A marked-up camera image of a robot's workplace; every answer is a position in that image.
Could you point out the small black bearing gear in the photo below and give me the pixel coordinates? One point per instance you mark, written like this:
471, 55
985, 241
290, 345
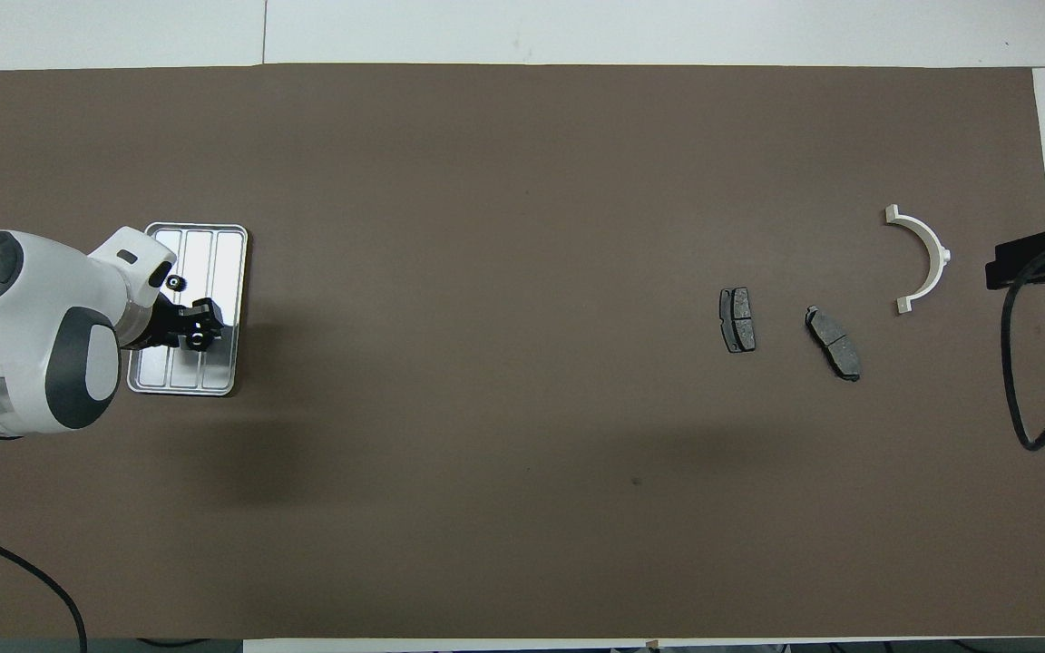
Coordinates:
178, 283

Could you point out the short dark brake pad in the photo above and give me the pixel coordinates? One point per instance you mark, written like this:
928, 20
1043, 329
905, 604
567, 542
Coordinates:
738, 322

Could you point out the silver metal tray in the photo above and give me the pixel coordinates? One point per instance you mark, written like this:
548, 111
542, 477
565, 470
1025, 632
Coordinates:
223, 263

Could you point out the white semicircular bracket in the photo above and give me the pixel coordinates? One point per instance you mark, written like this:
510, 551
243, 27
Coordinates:
939, 257

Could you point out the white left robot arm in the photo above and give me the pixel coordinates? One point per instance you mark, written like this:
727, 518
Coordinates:
33, 299

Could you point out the long dark brake pad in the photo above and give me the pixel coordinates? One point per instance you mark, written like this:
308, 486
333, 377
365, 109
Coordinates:
833, 343

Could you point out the brown table mat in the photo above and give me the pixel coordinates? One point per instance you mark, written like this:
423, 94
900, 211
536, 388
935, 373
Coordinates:
486, 363

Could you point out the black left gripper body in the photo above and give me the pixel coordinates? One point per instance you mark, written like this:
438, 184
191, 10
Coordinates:
169, 325

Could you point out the large black bearing gear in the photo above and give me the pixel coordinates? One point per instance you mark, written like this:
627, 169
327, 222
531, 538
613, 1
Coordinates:
200, 340

